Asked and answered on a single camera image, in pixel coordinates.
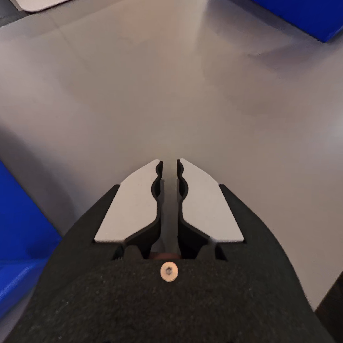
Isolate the white document stand base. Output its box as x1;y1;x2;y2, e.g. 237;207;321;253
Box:
16;0;68;13

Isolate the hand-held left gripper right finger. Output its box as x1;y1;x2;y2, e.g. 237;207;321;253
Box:
176;158;245;259

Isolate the blue plastic bin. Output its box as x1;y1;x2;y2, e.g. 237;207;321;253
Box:
0;159;63;309
253;0;343;43

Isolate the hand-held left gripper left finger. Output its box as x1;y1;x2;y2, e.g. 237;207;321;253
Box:
94;159;164;259

